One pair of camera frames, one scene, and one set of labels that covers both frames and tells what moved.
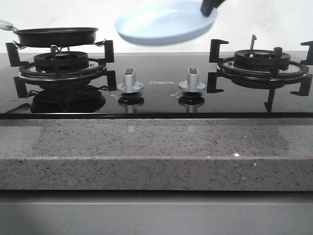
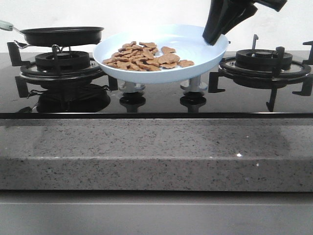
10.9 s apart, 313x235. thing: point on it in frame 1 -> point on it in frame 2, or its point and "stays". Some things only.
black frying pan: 53,36 stays
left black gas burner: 60,61 stays
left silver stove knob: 129,85 stays
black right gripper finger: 207,6 -> 221,13
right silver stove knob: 192,84 stays
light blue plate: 164,22 -> 189,42
